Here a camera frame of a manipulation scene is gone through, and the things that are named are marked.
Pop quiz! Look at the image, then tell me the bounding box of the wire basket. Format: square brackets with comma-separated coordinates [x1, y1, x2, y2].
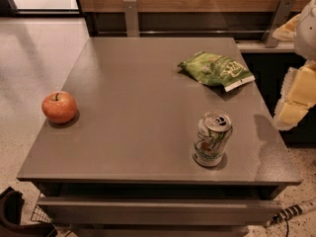
[31, 205, 52, 223]

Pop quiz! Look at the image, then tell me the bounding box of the metal bracket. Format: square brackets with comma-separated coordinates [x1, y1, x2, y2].
[123, 0, 140, 38]
[262, 0, 296, 48]

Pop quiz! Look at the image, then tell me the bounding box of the white green soda can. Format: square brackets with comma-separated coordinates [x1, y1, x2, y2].
[193, 110, 233, 167]

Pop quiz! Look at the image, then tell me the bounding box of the green jalapeno chip bag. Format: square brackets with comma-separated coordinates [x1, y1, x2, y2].
[179, 51, 255, 92]

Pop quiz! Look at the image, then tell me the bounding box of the left metal bracket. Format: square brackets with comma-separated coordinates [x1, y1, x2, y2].
[123, 0, 140, 38]

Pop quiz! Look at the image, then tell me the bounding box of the red apple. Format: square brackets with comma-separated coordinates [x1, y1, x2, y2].
[41, 91, 77, 123]

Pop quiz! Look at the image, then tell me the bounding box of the grey drawer front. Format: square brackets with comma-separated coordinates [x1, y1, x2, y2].
[38, 197, 280, 226]

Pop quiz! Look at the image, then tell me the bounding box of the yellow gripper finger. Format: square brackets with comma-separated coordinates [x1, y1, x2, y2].
[276, 102, 308, 126]
[287, 65, 316, 107]

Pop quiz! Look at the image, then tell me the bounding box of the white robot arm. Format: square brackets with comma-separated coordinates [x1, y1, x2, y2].
[273, 0, 316, 130]

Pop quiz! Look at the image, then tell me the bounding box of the dark brown chair part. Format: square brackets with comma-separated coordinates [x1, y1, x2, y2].
[0, 187, 57, 237]

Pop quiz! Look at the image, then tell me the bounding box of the right metal bracket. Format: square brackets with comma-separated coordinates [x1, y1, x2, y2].
[262, 0, 296, 48]

